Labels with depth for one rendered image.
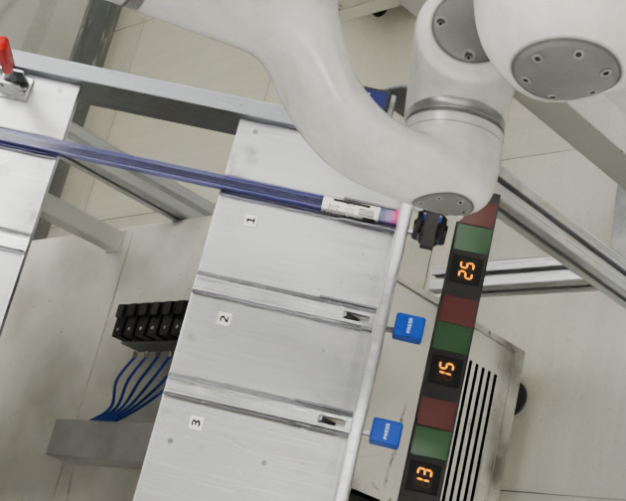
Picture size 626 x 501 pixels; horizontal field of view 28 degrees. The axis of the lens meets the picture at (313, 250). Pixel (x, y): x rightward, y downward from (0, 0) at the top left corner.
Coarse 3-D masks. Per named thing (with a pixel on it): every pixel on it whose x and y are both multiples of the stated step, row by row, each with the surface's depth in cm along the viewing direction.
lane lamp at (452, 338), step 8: (440, 328) 127; (448, 328) 127; (456, 328) 127; (464, 328) 127; (440, 336) 127; (448, 336) 127; (456, 336) 127; (464, 336) 127; (440, 344) 127; (448, 344) 126; (456, 344) 126; (464, 344) 126; (456, 352) 126; (464, 352) 126
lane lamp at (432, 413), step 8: (424, 400) 125; (432, 400) 125; (424, 408) 124; (432, 408) 124; (440, 408) 124; (448, 408) 124; (424, 416) 124; (432, 416) 124; (440, 416) 124; (448, 416) 124; (424, 424) 124; (432, 424) 124; (440, 424) 124; (448, 424) 124
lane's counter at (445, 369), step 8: (432, 360) 126; (440, 360) 126; (448, 360) 126; (456, 360) 126; (432, 368) 126; (440, 368) 126; (448, 368) 126; (456, 368) 126; (432, 376) 125; (440, 376) 125; (448, 376) 125; (456, 376) 125; (440, 384) 125; (448, 384) 125; (456, 384) 125
